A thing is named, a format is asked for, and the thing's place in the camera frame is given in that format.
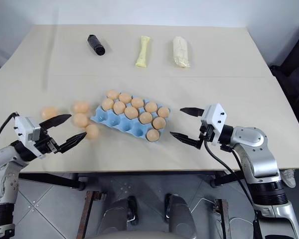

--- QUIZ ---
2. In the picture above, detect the pale yellow twisted packet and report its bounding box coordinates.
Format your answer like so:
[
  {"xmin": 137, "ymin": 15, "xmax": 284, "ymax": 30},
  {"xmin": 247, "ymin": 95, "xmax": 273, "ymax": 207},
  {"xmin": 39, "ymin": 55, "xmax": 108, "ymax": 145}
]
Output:
[{"xmin": 135, "ymin": 35, "xmax": 151, "ymax": 68}]

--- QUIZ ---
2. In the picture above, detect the light blue egg tray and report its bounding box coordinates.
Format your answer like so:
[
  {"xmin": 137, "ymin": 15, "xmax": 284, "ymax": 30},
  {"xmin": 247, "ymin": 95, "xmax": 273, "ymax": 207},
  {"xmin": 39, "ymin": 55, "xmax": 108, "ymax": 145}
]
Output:
[{"xmin": 89, "ymin": 98, "xmax": 171, "ymax": 144}]

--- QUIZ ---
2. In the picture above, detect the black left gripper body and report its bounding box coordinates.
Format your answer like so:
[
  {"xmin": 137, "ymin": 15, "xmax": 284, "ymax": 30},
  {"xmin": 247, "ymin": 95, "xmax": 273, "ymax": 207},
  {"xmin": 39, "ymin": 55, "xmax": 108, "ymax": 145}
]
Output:
[{"xmin": 34, "ymin": 128, "xmax": 62, "ymax": 154}]

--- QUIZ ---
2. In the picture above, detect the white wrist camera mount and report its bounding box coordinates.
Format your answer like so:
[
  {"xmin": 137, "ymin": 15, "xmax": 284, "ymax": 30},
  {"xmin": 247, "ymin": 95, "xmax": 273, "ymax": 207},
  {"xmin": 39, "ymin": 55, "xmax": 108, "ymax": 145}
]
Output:
[
  {"xmin": 14, "ymin": 116, "xmax": 46, "ymax": 160},
  {"xmin": 200, "ymin": 103, "xmax": 226, "ymax": 145}
]

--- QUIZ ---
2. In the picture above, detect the black table frame bar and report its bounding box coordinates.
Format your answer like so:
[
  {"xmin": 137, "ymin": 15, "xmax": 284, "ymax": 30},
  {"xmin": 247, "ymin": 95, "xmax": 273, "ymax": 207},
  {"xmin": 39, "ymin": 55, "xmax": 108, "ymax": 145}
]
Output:
[
  {"xmin": 18, "ymin": 172, "xmax": 87, "ymax": 192},
  {"xmin": 210, "ymin": 170, "xmax": 245, "ymax": 189}
]

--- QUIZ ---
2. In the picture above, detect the black cylindrical bottle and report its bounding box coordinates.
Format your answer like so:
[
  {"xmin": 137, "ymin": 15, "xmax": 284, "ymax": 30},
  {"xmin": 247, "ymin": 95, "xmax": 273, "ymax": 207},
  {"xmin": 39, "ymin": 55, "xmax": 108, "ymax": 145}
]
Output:
[{"xmin": 87, "ymin": 34, "xmax": 106, "ymax": 56}]

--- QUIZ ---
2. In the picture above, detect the dark grey rounded shape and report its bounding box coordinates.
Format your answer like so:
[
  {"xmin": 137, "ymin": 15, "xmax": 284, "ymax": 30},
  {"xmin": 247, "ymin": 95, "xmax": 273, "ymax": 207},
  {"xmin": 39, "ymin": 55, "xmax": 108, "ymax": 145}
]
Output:
[
  {"xmin": 101, "ymin": 195, "xmax": 138, "ymax": 239},
  {"xmin": 164, "ymin": 193, "xmax": 193, "ymax": 239}
]

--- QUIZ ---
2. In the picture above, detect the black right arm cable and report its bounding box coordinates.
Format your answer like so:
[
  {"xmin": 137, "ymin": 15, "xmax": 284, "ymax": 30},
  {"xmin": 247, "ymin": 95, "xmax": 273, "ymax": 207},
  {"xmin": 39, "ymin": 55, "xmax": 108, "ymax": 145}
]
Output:
[{"xmin": 203, "ymin": 141, "xmax": 259, "ymax": 225}]

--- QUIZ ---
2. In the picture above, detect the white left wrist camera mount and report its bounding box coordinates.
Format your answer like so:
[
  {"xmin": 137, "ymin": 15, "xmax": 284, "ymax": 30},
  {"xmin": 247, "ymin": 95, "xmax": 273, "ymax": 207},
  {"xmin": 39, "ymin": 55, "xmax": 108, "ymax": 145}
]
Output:
[{"xmin": 14, "ymin": 116, "xmax": 46, "ymax": 160}]

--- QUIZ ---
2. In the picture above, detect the cream plastic-wrapped bag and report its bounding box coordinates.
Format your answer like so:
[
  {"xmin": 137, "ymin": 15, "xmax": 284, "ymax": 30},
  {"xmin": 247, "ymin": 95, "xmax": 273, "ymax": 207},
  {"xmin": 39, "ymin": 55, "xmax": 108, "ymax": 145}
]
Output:
[{"xmin": 171, "ymin": 36, "xmax": 191, "ymax": 69}]

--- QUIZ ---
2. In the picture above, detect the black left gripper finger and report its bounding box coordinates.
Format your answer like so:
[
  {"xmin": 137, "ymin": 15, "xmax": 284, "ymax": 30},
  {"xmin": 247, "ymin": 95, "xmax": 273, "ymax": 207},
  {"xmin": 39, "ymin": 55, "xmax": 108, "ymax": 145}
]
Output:
[
  {"xmin": 56, "ymin": 132, "xmax": 87, "ymax": 153},
  {"xmin": 39, "ymin": 114, "xmax": 72, "ymax": 130}
]

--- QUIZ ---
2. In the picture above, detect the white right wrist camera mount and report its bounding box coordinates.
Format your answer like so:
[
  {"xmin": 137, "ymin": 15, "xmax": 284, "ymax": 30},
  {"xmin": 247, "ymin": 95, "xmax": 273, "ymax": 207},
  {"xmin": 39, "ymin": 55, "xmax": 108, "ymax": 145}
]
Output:
[{"xmin": 200, "ymin": 103, "xmax": 226, "ymax": 145}]

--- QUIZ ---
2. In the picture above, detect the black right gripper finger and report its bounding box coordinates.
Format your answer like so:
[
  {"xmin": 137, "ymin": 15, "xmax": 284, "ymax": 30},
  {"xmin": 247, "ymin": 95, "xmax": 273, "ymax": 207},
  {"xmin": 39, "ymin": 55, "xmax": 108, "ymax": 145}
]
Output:
[
  {"xmin": 169, "ymin": 131, "xmax": 202, "ymax": 149},
  {"xmin": 179, "ymin": 107, "xmax": 205, "ymax": 118}
]

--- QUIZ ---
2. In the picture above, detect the white shoe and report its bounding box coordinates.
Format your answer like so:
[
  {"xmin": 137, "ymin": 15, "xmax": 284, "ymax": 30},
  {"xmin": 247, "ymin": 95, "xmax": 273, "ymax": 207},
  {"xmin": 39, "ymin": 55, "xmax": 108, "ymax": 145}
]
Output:
[{"xmin": 280, "ymin": 169, "xmax": 297, "ymax": 189}]

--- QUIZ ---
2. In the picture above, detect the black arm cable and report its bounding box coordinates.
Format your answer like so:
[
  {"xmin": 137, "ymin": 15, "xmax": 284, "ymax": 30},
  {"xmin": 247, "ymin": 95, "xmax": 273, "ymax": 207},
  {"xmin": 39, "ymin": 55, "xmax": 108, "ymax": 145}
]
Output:
[
  {"xmin": 203, "ymin": 141, "xmax": 259, "ymax": 225},
  {"xmin": 0, "ymin": 112, "xmax": 18, "ymax": 150}
]

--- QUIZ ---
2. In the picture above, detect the rusty metal bar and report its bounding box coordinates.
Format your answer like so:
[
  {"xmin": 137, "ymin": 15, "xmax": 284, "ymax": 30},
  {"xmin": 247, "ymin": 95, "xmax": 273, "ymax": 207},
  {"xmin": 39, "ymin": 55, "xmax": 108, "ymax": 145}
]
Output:
[
  {"xmin": 84, "ymin": 190, "xmax": 101, "ymax": 239},
  {"xmin": 213, "ymin": 198, "xmax": 230, "ymax": 239}
]

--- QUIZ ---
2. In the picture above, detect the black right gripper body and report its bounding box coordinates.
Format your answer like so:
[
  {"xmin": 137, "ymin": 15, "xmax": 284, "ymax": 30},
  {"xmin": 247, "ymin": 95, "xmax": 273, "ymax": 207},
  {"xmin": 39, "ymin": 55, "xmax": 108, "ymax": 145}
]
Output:
[{"xmin": 198, "ymin": 123, "xmax": 215, "ymax": 146}]

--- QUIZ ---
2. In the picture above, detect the black chair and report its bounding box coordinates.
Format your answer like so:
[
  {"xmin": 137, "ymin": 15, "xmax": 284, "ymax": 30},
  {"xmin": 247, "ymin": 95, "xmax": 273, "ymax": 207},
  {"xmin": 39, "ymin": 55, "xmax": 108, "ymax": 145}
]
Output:
[{"xmin": 270, "ymin": 23, "xmax": 299, "ymax": 141}]

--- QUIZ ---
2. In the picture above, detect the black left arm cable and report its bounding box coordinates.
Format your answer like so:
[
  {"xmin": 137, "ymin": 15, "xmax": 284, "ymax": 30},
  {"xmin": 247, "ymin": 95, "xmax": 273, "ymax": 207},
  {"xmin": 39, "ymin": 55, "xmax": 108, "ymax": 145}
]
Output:
[{"xmin": 0, "ymin": 112, "xmax": 18, "ymax": 150}]

